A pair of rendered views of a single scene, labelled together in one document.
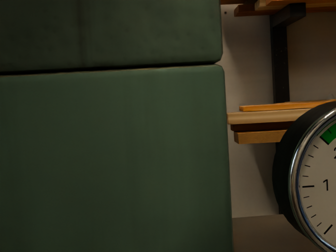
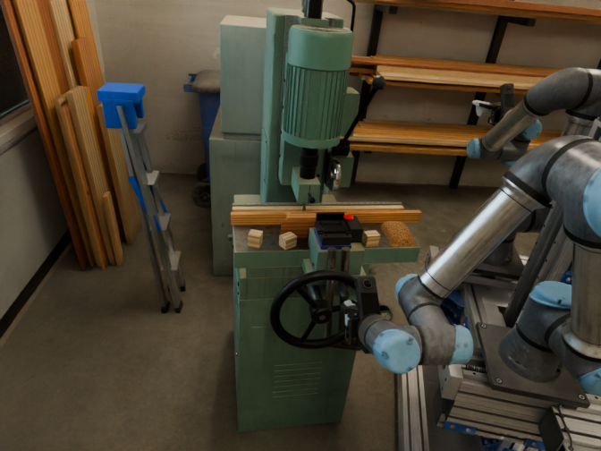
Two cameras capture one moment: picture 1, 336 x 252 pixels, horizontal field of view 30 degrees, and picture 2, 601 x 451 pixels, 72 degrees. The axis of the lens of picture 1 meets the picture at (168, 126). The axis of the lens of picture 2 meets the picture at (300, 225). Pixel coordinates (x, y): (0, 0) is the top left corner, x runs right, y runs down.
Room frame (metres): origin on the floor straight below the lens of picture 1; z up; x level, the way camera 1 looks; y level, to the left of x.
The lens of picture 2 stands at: (-0.78, 0.36, 1.62)
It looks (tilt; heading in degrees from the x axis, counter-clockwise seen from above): 31 degrees down; 353
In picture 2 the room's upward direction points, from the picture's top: 6 degrees clockwise
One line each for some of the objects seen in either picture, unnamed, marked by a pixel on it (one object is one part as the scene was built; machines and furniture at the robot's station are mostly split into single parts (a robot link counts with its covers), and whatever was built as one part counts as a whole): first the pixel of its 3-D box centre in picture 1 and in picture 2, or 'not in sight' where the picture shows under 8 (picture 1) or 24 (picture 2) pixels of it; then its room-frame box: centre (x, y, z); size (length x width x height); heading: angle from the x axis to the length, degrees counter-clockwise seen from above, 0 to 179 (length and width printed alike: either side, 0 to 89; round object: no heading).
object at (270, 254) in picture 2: not in sight; (326, 247); (0.33, 0.13, 0.87); 0.61 x 0.30 x 0.06; 96
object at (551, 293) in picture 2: not in sight; (555, 312); (-0.09, -0.35, 0.98); 0.13 x 0.12 x 0.14; 2
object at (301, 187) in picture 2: not in sight; (305, 186); (0.45, 0.21, 1.03); 0.14 x 0.07 x 0.09; 6
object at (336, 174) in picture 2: not in sight; (333, 174); (0.58, 0.09, 1.02); 0.12 x 0.03 x 0.12; 6
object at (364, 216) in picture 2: not in sight; (329, 217); (0.44, 0.12, 0.92); 0.67 x 0.02 x 0.04; 96
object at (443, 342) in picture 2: not in sight; (436, 338); (-0.21, 0.00, 1.03); 0.11 x 0.11 x 0.08; 2
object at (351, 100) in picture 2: not in sight; (342, 111); (0.66, 0.08, 1.23); 0.09 x 0.08 x 0.15; 6
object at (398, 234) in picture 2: not in sight; (398, 230); (0.38, -0.11, 0.92); 0.14 x 0.09 x 0.04; 6
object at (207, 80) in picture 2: not in sight; (231, 140); (2.36, 0.58, 0.48); 0.64 x 0.54 x 0.97; 93
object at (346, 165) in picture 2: not in sight; (338, 168); (0.63, 0.07, 1.02); 0.09 x 0.07 x 0.12; 96
